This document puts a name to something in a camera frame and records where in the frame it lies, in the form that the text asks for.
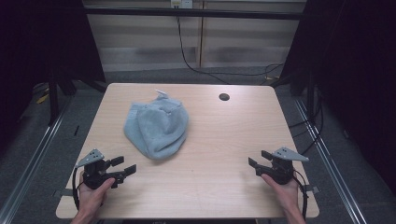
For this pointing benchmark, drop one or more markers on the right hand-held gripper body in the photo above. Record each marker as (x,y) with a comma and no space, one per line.
(281,169)

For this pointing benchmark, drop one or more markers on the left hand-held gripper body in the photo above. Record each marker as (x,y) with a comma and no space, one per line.
(96,172)

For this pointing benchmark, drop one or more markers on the blue-grey towel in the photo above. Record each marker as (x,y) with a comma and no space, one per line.
(158,127)

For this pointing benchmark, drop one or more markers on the person's right hand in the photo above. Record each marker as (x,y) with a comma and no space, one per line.
(288,194)

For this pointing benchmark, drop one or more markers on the person's left hand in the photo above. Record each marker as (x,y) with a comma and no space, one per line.
(91,200)

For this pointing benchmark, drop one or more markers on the grey tape strip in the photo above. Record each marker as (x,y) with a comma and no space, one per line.
(63,192)
(313,188)

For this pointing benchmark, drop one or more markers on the small black floor item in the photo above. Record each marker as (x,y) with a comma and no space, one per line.
(76,130)

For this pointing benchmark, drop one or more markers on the dark round table grommet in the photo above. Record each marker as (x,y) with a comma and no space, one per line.
(224,96)

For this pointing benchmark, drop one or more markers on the yellow floor item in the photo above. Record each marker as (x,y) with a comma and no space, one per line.
(42,99)

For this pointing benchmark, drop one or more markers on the dark curtain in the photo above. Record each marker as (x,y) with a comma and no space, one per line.
(358,62)
(37,40)

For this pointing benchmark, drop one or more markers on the black horizontal bar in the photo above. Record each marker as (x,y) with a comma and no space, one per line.
(193,13)

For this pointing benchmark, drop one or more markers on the aluminium floor rail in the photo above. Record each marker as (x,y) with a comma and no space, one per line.
(28,171)
(333,174)

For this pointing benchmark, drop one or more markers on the black metal stand post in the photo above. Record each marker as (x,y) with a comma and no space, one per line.
(310,96)
(53,99)

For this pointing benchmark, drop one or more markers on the wooden vertical wall strip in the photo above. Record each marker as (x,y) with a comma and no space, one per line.
(201,37)

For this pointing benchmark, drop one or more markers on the white wall socket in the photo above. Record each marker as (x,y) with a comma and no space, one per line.
(182,3)

